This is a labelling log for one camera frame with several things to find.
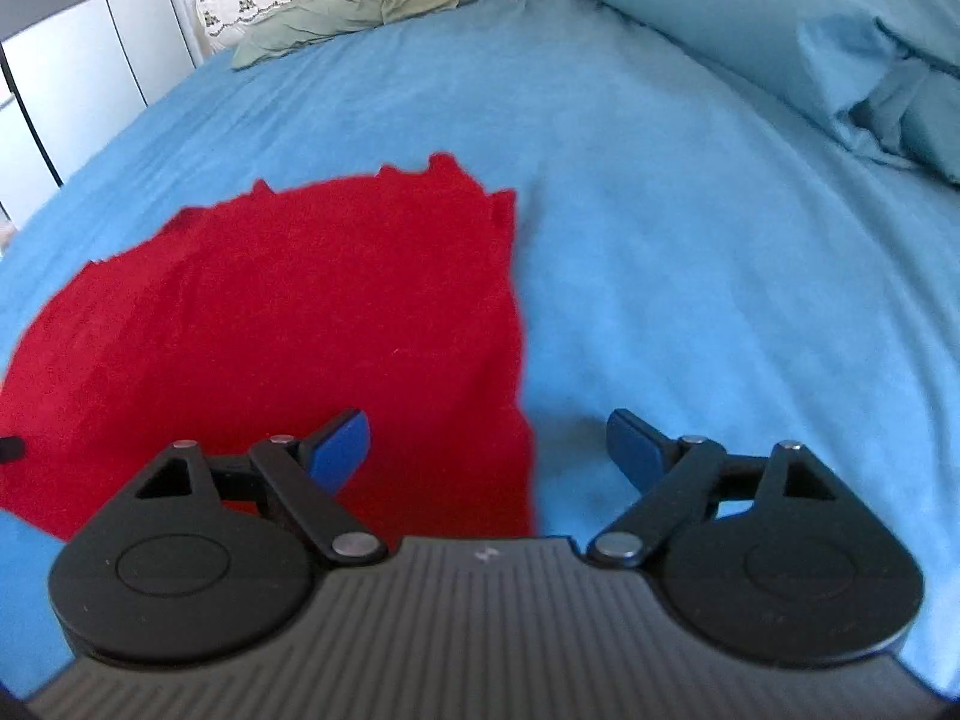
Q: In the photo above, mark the white wardrobe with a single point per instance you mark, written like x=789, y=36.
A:
x=90, y=52

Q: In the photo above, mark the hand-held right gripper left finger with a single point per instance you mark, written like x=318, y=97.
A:
x=341, y=451

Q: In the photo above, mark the blue bed sheet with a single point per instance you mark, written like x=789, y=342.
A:
x=712, y=277

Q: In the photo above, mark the red knit sweater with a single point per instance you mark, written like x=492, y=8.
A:
x=262, y=315

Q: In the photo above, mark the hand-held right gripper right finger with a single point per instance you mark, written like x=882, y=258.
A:
x=630, y=448

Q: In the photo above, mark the green pillow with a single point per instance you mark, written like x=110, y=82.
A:
x=337, y=15

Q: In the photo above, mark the teal duvet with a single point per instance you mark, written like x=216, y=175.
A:
x=750, y=15

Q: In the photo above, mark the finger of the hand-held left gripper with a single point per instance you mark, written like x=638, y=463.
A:
x=10, y=450

